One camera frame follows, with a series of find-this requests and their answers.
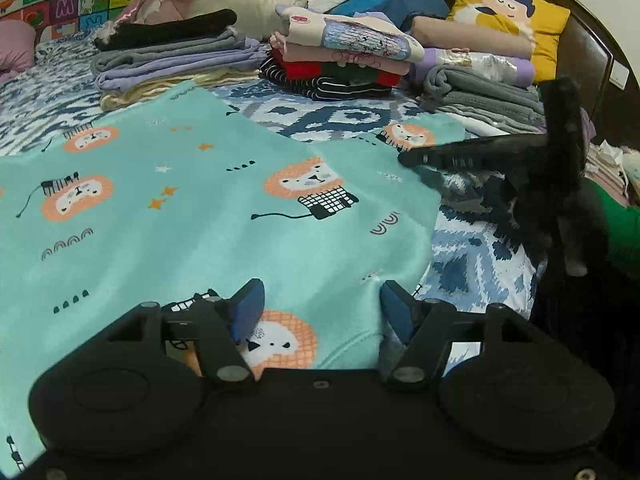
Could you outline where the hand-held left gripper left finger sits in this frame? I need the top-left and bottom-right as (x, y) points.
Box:
(107, 278), (266, 391)

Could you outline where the black fuzzy folded garment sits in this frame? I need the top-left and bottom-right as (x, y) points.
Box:
(94, 8), (238, 52)

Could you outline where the black striped garment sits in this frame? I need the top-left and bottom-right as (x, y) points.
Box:
(258, 55), (394, 102)

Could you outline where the red and green garment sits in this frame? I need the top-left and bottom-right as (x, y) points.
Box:
(272, 50), (406, 86)

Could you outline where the blue cloth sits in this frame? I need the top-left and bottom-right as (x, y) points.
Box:
(325, 0), (451, 33)

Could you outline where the stack of folded clothes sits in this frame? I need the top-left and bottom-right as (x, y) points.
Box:
(95, 40), (273, 94)
(270, 4), (426, 65)

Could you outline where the white folded garment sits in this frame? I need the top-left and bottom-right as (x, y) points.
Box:
(462, 109), (547, 137)

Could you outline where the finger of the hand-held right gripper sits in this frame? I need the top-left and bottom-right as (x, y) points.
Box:
(398, 132), (548, 173)

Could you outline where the colourful alphabet mat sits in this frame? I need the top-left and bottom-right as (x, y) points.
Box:
(0, 0), (143, 43)

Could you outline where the pile of pinkish clothes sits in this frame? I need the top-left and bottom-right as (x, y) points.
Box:
(580, 105), (640, 206)

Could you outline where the middle stack of folded clothes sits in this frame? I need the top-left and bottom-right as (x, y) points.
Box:
(270, 4), (426, 65)

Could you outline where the cream quilt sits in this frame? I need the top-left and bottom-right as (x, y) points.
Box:
(175, 0), (312, 41)

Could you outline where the left stack of folded clothes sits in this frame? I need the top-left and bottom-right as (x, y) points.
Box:
(95, 40), (273, 94)

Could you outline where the pink folded garment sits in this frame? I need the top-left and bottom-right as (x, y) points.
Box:
(272, 42), (412, 76)

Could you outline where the dark brown headboard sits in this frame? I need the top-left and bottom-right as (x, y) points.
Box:
(400, 0), (621, 131)

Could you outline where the teal lion print garment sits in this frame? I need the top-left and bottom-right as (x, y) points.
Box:
(0, 80), (467, 472)

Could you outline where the yellow cartoon pillow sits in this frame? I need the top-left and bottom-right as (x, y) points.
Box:
(445, 0), (572, 86)

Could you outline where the pale yellow folded garment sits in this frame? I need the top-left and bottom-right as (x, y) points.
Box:
(100, 67), (266, 113)

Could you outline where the blue patterned bedsheet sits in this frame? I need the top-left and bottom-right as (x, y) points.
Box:
(0, 40), (556, 323)

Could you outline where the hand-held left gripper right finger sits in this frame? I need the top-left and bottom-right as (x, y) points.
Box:
(379, 280), (546, 393)

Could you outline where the pink flowered pillow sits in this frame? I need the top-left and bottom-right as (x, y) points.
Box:
(0, 20), (38, 84)

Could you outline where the white wall socket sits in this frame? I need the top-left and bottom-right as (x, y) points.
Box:
(610, 60), (631, 92)

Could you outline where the thick grey folded garment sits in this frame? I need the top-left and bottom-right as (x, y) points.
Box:
(417, 65), (547, 122)

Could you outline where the lavender printed garment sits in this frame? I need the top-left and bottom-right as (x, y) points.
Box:
(410, 47), (539, 88)

